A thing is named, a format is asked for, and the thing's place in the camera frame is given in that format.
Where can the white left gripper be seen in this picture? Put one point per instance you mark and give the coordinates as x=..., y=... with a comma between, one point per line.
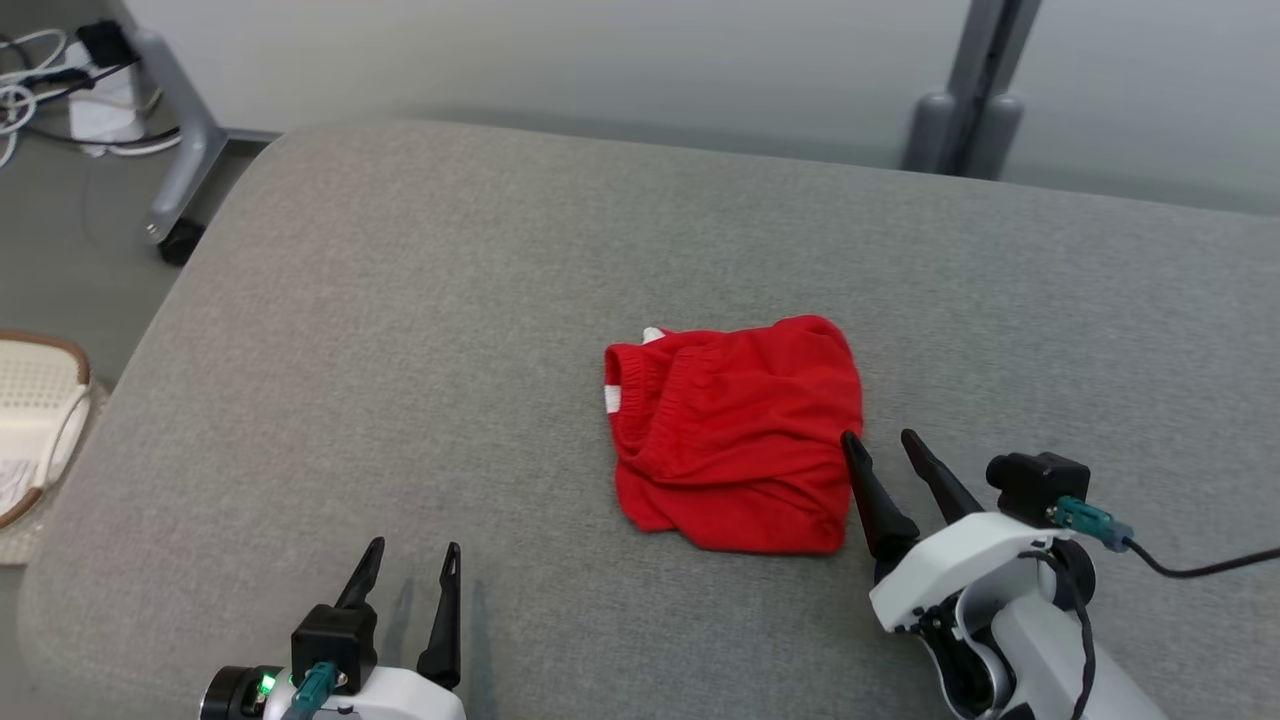
x=400, y=700

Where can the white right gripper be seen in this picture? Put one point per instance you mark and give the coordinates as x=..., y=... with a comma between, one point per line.
x=950, y=570

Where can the red Bulls 23 shorts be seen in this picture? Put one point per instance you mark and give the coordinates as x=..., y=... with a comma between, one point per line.
x=740, y=440

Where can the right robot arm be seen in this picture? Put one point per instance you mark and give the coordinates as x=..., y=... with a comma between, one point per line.
x=1050, y=670

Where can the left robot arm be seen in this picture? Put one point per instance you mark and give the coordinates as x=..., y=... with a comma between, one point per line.
x=228, y=695

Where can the beige woven mat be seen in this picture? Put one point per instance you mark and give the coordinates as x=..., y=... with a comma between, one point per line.
x=25, y=545

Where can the cream laundry basket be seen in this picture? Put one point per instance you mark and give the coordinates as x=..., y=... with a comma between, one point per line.
x=35, y=400

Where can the black caster wheel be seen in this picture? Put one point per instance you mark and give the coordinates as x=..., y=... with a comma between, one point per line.
x=180, y=243

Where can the grey metal desk leg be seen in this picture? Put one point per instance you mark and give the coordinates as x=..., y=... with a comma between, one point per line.
x=190, y=150

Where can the white box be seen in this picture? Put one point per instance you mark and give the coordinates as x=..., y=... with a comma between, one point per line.
x=105, y=105

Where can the black power adapter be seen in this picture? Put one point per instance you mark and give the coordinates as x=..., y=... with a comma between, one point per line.
x=105, y=42

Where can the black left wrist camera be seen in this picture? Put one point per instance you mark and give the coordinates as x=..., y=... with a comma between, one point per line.
x=335, y=640

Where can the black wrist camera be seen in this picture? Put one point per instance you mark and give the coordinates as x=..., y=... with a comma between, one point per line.
x=1040, y=485
x=335, y=640

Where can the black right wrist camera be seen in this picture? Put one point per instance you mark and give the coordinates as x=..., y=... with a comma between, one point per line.
x=1040, y=485

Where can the grey metal wall post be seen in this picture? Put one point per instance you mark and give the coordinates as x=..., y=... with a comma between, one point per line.
x=975, y=100

